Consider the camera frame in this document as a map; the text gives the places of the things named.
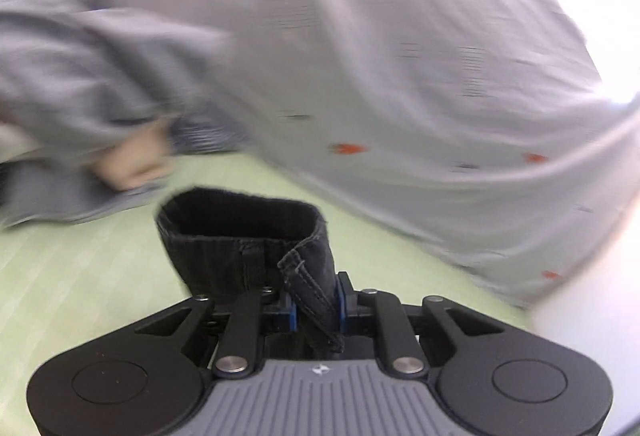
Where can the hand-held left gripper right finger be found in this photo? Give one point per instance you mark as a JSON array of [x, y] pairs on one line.
[[343, 311]]

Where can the beige garment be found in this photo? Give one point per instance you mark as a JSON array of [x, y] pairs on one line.
[[130, 161]]

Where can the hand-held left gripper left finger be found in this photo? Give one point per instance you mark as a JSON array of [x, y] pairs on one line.
[[240, 331]]

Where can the grey carrot print sheet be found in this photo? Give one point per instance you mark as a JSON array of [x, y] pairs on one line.
[[400, 66]]

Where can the green grid mat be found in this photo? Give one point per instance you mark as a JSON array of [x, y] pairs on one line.
[[75, 276]]

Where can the white garment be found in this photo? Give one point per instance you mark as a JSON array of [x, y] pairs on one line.
[[15, 144]]

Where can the black pants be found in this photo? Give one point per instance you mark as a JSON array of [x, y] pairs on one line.
[[225, 256]]

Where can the grey garment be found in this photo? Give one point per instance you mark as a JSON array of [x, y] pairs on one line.
[[75, 66]]

